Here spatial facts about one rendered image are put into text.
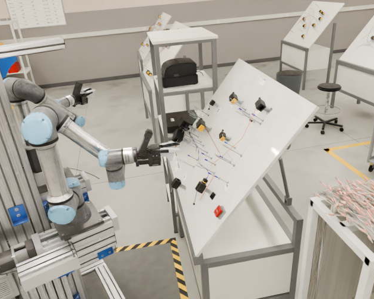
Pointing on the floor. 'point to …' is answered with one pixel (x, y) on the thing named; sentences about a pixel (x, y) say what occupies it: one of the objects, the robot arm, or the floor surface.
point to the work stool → (327, 104)
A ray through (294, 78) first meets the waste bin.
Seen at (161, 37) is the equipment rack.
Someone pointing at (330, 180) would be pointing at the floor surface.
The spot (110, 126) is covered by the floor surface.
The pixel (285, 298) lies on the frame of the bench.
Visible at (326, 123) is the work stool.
